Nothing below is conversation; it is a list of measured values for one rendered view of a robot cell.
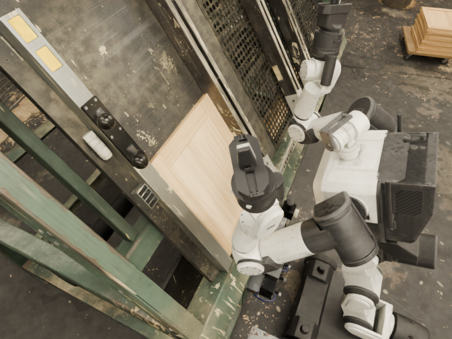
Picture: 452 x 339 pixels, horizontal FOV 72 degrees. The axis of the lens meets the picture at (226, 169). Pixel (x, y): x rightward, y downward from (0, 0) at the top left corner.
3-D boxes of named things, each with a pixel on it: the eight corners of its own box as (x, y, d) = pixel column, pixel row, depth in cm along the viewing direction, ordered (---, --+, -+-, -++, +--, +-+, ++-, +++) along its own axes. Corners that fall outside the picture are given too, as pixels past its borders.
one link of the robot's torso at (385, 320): (386, 311, 168) (397, 303, 157) (381, 349, 156) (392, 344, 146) (348, 294, 173) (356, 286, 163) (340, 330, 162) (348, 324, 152)
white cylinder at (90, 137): (79, 138, 77) (101, 161, 81) (85, 136, 75) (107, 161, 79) (87, 130, 79) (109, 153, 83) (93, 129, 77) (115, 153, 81)
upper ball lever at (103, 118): (98, 124, 78) (105, 135, 66) (87, 111, 76) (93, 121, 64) (111, 114, 78) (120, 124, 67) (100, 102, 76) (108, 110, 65)
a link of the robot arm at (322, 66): (333, 41, 104) (325, 74, 111) (303, 41, 103) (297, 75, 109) (349, 50, 95) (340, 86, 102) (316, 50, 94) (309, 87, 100)
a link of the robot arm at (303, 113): (311, 81, 117) (296, 117, 133) (294, 94, 112) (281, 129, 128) (333, 97, 113) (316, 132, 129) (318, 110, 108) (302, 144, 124)
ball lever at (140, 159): (129, 158, 84) (140, 174, 73) (120, 148, 82) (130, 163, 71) (140, 149, 85) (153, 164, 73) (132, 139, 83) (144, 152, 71)
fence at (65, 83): (218, 270, 114) (227, 272, 111) (-8, 25, 64) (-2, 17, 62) (224, 258, 117) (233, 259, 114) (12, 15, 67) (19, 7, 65)
